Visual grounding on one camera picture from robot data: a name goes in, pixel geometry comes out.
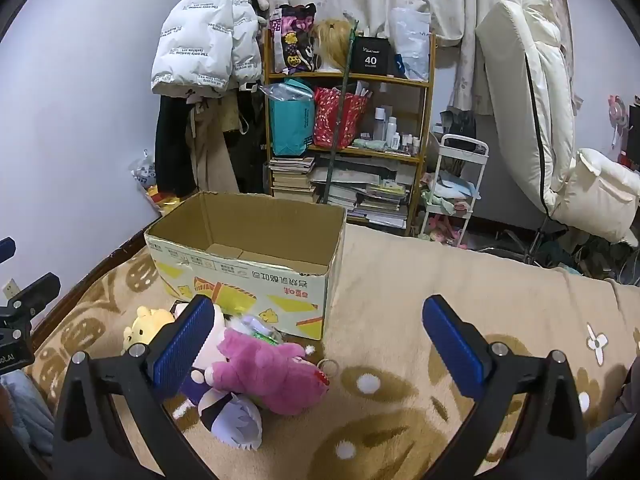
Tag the cartoon printed tote bag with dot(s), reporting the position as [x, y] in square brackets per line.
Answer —
[292, 40]

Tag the printed cardboard box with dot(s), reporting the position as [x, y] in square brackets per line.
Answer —
[280, 225]

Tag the person's leg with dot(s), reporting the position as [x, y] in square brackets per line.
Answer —
[25, 415]
[607, 435]

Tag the teal paper bag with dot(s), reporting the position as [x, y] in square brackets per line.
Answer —
[292, 127]

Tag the black box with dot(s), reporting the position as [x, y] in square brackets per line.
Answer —
[372, 57]

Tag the light green folded cloth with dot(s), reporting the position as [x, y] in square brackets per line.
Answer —
[370, 145]

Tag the person's right leg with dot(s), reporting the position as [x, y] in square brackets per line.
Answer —
[607, 435]

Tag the black hanging coat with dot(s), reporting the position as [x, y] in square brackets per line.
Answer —
[172, 150]

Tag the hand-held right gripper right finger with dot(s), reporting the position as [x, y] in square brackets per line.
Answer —
[452, 350]

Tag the black hanging garment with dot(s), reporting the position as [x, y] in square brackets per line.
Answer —
[252, 145]

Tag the person's left leg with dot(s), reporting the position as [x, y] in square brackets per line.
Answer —
[25, 415]

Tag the pink white ornament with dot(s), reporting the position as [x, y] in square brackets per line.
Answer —
[617, 110]

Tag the yellow bear plush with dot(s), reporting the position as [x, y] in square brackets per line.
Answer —
[147, 325]

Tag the lavender-haired plush doll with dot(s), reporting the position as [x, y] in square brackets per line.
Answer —
[232, 420]

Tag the beige hanging trousers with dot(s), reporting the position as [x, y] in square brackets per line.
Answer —
[210, 160]

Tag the beige printed blanket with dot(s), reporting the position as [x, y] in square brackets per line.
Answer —
[400, 285]

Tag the stack of old books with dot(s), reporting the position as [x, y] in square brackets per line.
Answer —
[292, 180]

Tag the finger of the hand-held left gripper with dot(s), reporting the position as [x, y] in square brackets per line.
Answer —
[37, 295]
[6, 250]

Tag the green pole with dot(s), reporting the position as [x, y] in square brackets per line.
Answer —
[341, 105]

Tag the plastic bag of toys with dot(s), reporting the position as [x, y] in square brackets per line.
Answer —
[150, 180]

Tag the white puffer jacket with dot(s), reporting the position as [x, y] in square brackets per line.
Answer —
[200, 35]

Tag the dark grey cloth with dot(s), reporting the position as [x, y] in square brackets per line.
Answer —
[457, 122]

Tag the red gift bag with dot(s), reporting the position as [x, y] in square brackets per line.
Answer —
[330, 117]

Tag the white trolley cart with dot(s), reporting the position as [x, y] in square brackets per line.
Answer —
[480, 180]

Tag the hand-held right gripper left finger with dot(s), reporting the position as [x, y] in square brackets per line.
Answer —
[182, 350]

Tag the white wall socket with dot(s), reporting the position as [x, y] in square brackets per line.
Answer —
[8, 290]

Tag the cream padded chair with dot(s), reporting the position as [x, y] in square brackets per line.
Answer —
[530, 85]

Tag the pile of magazines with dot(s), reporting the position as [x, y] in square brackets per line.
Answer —
[370, 195]

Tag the pink plush toy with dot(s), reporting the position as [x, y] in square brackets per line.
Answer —
[270, 375]

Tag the translucent white plastic bag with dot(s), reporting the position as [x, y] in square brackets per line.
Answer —
[412, 45]

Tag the row of cosmetic bottles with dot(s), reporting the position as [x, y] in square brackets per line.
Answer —
[392, 130]

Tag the wooden shelf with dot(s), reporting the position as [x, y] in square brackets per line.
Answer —
[425, 110]

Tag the crumpled clear plastic bag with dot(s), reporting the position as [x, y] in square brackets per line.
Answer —
[285, 92]

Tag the blonde wig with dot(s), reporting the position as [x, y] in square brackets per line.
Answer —
[332, 40]

